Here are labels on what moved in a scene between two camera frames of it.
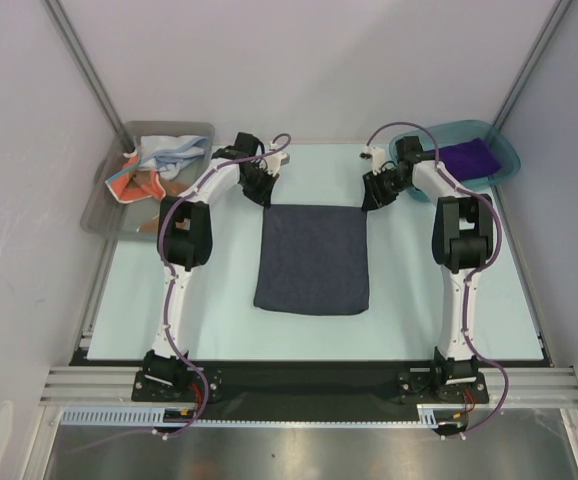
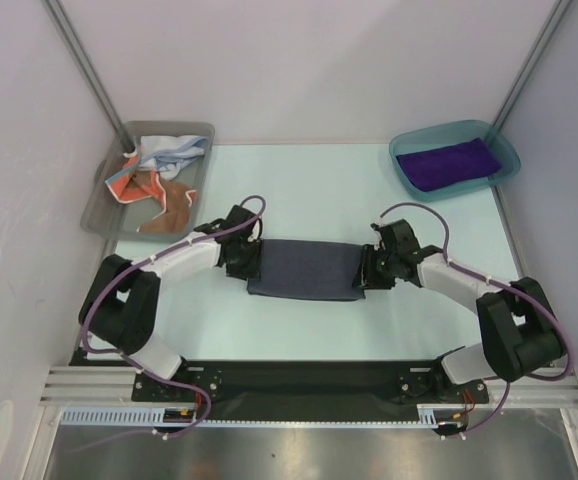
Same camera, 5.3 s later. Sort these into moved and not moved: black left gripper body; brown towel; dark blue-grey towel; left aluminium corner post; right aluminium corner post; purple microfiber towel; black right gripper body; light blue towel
Moved: black right gripper body; dark blue-grey towel; black left gripper body
Not moved: light blue towel; brown towel; purple microfiber towel; right aluminium corner post; left aluminium corner post
